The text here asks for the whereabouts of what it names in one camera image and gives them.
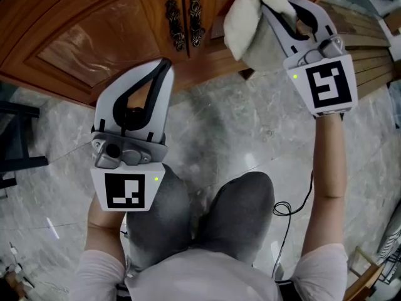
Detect striped cushioned chair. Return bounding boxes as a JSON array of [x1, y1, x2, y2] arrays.
[[375, 216, 401, 282]]

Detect wooden vanity cabinet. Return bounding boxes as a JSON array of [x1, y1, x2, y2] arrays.
[[0, 0, 338, 108]]

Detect white countertop black frame stand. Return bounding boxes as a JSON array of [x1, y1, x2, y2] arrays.
[[0, 100, 50, 198]]

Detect person's left forearm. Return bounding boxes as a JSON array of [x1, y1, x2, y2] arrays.
[[84, 194, 128, 267]]

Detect person's grey trousers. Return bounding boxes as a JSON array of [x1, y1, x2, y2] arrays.
[[124, 163, 276, 271]]

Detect ornate metal door handle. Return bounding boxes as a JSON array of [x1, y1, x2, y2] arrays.
[[188, 0, 207, 48], [164, 0, 187, 52]]

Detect white fluffy cloth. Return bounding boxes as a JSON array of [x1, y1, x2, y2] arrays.
[[222, 0, 299, 73]]

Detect wooden slatted platform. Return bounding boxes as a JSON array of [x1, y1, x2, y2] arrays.
[[316, 0, 396, 100]]

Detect person's white shirt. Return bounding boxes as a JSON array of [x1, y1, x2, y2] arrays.
[[72, 243, 349, 301]]

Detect person's right forearm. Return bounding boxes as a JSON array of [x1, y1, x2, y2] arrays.
[[300, 114, 349, 256]]

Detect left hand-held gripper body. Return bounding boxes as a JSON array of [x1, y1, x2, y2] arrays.
[[90, 131, 169, 213]]

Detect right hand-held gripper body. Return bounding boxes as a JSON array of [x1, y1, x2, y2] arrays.
[[282, 35, 360, 121]]

